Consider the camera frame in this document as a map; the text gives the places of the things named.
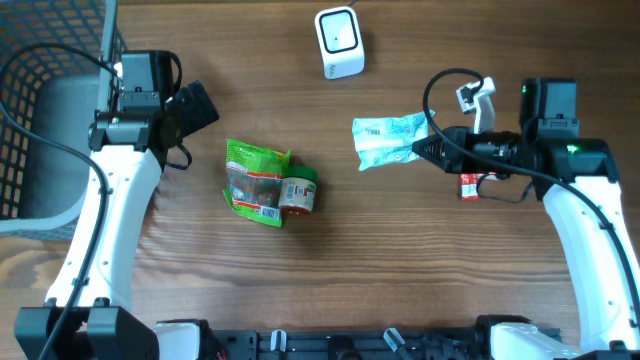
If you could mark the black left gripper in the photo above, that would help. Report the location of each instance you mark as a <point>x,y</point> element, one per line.
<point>201,110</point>

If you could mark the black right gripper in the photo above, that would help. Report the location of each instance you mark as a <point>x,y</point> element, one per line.
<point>459,150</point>

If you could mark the red stick sachet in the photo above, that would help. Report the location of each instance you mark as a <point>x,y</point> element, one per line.
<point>468,185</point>

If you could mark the teal wet wipes pack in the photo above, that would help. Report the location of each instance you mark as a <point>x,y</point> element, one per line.
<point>388,140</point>

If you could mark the green snack bag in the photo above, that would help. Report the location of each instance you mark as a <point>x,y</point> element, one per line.
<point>255,176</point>

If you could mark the green lid small jar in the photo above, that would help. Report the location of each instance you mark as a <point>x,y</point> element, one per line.
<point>298,191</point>

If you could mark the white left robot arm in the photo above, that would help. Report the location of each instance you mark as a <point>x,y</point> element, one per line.
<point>86,313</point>

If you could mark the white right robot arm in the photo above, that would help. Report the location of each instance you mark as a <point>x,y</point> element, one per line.
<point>577,181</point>

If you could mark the white barcode scanner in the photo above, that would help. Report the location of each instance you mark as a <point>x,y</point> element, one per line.
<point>340,42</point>

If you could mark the grey plastic mesh basket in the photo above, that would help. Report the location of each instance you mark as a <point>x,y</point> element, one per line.
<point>52,88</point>

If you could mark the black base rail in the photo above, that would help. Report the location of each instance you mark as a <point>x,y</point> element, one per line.
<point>445,343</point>

